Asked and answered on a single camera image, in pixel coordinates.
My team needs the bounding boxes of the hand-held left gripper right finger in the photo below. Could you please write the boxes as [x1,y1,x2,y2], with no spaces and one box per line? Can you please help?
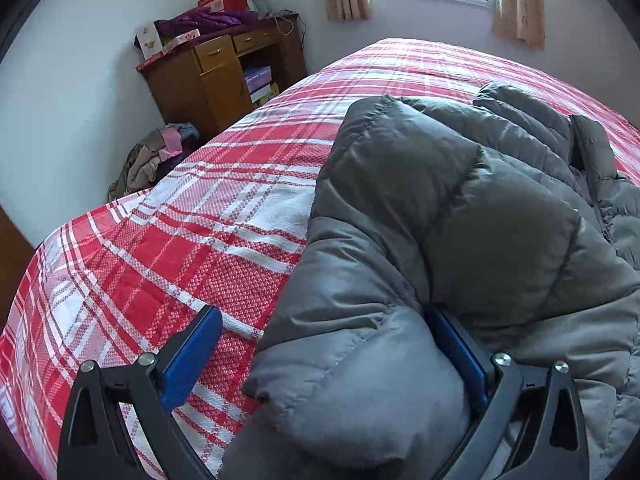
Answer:
[425,307,592,480]

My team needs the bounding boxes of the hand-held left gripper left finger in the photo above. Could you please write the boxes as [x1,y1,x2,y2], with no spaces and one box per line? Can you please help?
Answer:
[57,305,224,480]

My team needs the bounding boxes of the grey puffer jacket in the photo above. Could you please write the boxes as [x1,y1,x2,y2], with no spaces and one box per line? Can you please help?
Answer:
[216,81,640,480]

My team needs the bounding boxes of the pile of clothes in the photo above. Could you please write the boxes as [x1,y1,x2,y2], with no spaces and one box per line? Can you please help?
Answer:
[107,122,201,202]

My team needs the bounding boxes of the red white plaid bed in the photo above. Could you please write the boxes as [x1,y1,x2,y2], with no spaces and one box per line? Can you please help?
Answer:
[0,37,640,480]

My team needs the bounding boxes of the brown wooden door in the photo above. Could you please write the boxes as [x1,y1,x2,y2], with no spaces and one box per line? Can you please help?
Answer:
[0,204,37,333]

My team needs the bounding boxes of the brown wooden cabinet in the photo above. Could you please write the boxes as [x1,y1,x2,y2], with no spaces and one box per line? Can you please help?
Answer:
[136,14,308,133]

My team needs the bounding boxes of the purple shoe box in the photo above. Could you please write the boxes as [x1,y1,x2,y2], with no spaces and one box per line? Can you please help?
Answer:
[243,65,273,92]

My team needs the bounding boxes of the flat red box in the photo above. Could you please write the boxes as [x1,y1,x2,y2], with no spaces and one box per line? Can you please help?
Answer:
[136,29,202,72]

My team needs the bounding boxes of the white printed box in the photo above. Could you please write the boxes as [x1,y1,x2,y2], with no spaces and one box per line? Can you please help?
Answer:
[134,22,164,61]

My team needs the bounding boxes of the purple garment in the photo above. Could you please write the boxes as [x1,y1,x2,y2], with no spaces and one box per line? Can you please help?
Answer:
[154,7,261,37]

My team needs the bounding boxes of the red gift bag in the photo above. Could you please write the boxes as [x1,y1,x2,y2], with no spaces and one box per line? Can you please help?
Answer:
[197,0,251,14]

